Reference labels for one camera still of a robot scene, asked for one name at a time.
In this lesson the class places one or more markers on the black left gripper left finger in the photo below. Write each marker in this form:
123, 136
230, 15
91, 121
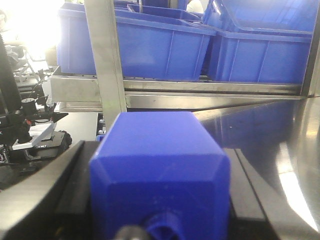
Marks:
53, 203

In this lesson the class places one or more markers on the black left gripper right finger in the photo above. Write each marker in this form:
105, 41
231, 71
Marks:
255, 208

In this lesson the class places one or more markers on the blue bottle-shaped part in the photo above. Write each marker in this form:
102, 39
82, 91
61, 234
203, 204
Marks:
162, 171

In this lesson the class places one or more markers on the microscope on workbench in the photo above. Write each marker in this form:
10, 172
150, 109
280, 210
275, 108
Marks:
37, 138

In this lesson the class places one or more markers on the blue plastic bin right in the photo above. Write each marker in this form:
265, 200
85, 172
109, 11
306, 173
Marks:
259, 41

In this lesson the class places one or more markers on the blue plastic bin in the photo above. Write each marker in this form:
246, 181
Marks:
150, 46
259, 41

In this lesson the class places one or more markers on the blue plastic bin left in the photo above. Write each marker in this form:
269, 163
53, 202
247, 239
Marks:
150, 46

